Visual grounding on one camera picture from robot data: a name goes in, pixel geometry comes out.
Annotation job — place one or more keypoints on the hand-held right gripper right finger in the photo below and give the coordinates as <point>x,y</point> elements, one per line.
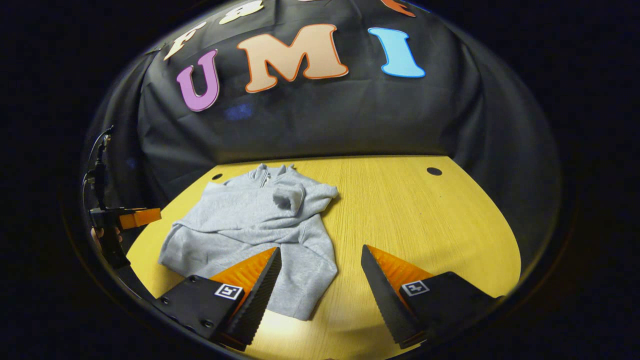
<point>387,305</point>

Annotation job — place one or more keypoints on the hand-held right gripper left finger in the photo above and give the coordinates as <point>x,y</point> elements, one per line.
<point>257,305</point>

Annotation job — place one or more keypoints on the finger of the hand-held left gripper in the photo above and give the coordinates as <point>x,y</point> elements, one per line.
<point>142,218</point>

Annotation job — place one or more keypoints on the grey sweatshirt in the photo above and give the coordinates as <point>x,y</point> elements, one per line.
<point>240,220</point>

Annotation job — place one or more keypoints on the black backdrop cloth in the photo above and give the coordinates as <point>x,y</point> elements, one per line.
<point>325,115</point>

